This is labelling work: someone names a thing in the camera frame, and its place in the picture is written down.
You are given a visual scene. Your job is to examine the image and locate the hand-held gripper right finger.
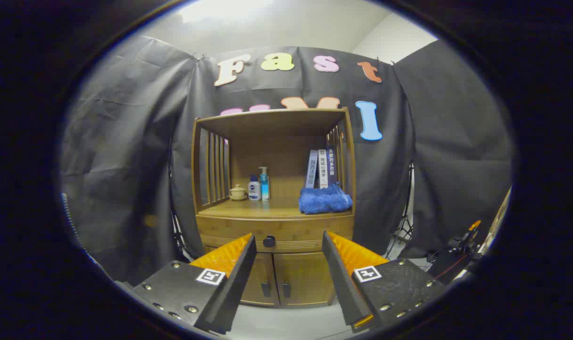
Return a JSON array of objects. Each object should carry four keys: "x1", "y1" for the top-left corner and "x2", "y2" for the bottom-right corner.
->
[{"x1": 321, "y1": 230, "x2": 447, "y2": 334}]

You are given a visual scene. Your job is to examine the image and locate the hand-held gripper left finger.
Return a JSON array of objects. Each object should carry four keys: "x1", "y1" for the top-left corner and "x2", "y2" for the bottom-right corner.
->
[{"x1": 132, "y1": 232, "x2": 258, "y2": 335}]

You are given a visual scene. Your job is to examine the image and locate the wooden cabinet door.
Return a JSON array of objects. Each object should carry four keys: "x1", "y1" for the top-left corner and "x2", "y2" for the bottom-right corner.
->
[
  {"x1": 273, "y1": 253, "x2": 337, "y2": 306},
  {"x1": 242, "y1": 253, "x2": 280, "y2": 306}
]

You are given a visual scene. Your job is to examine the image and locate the wooden countertop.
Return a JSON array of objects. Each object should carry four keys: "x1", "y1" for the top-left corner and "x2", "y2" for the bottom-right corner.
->
[{"x1": 199, "y1": 198, "x2": 353, "y2": 220}]

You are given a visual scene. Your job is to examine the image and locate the wooden cabinet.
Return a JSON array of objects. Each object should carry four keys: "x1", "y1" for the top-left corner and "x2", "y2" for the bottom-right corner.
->
[{"x1": 191, "y1": 108, "x2": 357, "y2": 308}]

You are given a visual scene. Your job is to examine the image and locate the blue towel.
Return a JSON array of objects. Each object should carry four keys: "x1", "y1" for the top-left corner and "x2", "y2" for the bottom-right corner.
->
[{"x1": 299, "y1": 183, "x2": 353, "y2": 215}]

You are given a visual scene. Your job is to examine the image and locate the blue pump bottle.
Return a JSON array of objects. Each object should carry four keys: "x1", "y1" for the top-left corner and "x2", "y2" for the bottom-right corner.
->
[{"x1": 259, "y1": 166, "x2": 271, "y2": 201}]

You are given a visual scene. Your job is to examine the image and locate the white spine book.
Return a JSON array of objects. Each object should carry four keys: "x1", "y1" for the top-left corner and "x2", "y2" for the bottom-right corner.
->
[{"x1": 318, "y1": 149, "x2": 329, "y2": 189}]

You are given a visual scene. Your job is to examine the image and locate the grey blue book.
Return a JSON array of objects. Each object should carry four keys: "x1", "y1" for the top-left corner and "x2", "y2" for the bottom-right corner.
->
[{"x1": 305, "y1": 150, "x2": 319, "y2": 189}]

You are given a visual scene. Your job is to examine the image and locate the black orange device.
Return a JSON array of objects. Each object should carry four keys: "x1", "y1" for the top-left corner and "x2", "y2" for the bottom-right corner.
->
[{"x1": 428, "y1": 220, "x2": 483, "y2": 284}]

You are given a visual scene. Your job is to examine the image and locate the black backdrop cloth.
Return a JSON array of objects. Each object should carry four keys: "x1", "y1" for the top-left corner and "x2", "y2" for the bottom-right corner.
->
[{"x1": 60, "y1": 35, "x2": 514, "y2": 286}]

